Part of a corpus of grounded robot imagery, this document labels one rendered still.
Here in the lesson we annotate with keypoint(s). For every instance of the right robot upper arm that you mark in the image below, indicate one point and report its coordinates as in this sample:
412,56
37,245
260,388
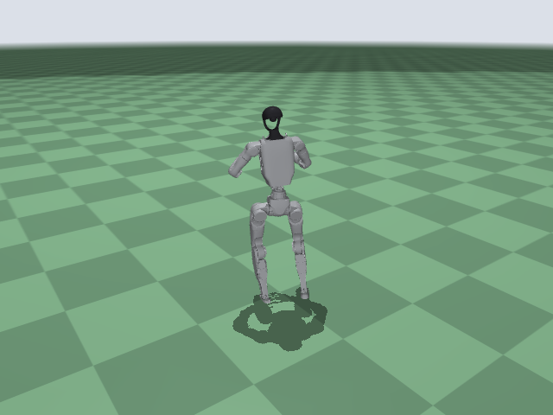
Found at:
299,147

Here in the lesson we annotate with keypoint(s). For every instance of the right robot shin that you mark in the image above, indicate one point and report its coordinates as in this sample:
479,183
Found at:
301,267

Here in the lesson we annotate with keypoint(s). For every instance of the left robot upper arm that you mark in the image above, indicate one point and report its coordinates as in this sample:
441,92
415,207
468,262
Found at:
251,149

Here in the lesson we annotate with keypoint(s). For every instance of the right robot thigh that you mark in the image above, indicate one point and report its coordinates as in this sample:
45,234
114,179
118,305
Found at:
295,221

